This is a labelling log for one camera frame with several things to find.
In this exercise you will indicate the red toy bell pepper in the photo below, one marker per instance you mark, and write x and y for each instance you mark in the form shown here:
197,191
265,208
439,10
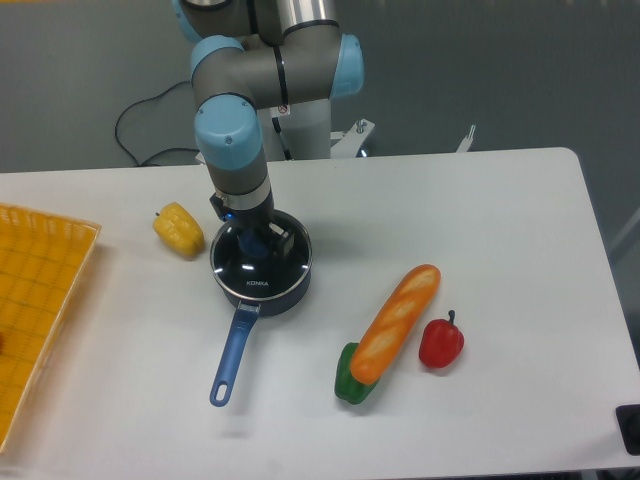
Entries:
442,342

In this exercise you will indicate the yellow toy bell pepper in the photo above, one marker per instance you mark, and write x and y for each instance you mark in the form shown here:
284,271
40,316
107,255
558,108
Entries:
178,230

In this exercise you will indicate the glass pot lid blue knob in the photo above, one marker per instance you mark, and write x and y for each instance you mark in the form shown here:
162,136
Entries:
245,266

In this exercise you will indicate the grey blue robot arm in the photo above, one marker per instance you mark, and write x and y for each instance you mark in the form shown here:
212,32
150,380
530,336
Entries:
251,56

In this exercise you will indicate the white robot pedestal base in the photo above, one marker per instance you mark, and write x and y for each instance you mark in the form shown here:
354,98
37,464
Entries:
310,130

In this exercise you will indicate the yellow plastic basket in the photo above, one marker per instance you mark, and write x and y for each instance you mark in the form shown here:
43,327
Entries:
43,256

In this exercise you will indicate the green toy bell pepper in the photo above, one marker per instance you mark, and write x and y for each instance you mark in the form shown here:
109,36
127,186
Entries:
346,387

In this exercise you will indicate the black device at table edge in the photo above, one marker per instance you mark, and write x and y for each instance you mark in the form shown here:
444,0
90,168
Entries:
628,418

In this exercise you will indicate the toy baguette bread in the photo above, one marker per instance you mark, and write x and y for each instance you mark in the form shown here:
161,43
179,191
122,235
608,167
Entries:
386,335

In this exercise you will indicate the blue saucepan with handle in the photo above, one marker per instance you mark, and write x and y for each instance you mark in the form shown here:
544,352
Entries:
246,314

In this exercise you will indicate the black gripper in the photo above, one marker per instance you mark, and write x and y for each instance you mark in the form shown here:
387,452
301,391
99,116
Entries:
259,221

